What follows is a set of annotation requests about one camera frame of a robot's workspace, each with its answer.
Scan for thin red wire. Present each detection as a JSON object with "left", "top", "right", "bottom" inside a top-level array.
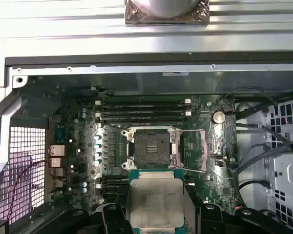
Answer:
[{"left": 4, "top": 155, "right": 64, "bottom": 221}]

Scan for RAM slot white clips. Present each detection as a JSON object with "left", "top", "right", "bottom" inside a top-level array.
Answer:
[
  {"left": 94, "top": 111, "right": 192, "bottom": 117},
  {"left": 94, "top": 98, "right": 192, "bottom": 106},
  {"left": 95, "top": 182, "right": 196, "bottom": 190}
]

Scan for black and silver PC case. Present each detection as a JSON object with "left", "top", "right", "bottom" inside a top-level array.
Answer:
[{"left": 0, "top": 56, "right": 293, "bottom": 234}]

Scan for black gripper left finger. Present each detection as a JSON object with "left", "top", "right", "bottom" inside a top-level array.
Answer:
[{"left": 52, "top": 186, "right": 132, "bottom": 234}]

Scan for green motherboard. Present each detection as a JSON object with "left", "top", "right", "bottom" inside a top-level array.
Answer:
[{"left": 46, "top": 94, "right": 237, "bottom": 220}]

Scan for metal socket cover frame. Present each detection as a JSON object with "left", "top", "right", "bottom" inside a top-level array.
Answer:
[{"left": 170, "top": 126, "right": 209, "bottom": 173}]

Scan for silver metal drive cage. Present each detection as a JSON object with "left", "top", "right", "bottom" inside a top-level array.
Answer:
[{"left": 263, "top": 96, "right": 293, "bottom": 234}]

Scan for metal locking lever wire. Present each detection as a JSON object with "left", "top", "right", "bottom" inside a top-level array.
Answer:
[{"left": 100, "top": 118, "right": 127, "bottom": 130}]

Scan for round coin battery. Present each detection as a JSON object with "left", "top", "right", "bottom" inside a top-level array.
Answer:
[{"left": 211, "top": 110, "right": 227, "bottom": 125}]

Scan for CPU socket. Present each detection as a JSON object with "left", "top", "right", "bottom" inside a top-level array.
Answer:
[{"left": 121, "top": 126, "right": 184, "bottom": 171}]

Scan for thin black cable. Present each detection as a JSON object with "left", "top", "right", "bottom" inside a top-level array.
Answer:
[{"left": 222, "top": 87, "right": 278, "bottom": 110}]

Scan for silver CPU green substrate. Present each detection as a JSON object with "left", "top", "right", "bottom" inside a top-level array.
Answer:
[{"left": 128, "top": 170, "right": 195, "bottom": 234}]

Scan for grey flat cable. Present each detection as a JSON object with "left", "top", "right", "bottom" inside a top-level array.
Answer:
[{"left": 235, "top": 122, "right": 293, "bottom": 150}]

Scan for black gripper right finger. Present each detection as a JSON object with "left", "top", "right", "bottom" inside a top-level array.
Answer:
[{"left": 187, "top": 189, "right": 293, "bottom": 234}]

